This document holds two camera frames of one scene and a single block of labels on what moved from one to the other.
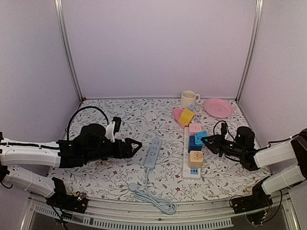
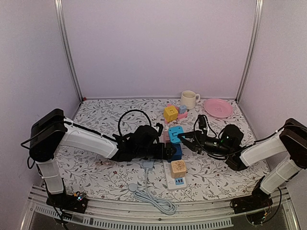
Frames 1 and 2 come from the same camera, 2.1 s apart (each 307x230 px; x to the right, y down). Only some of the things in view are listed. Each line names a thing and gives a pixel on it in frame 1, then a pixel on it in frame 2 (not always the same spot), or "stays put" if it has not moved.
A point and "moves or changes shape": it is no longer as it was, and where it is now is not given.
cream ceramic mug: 188,97 stays put
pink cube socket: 194,128 to 166,138
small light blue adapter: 191,107 to 183,109
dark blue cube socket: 192,146 moves or changes shape
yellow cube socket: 186,117 to 171,113
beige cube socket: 196,159 to 178,169
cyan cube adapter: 197,137 moves or changes shape
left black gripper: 127,144 to 161,154
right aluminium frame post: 258,18 stays put
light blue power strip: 165,206 stays put
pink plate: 218,108 stays put
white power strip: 188,173 to 176,183
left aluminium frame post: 60,9 stays put
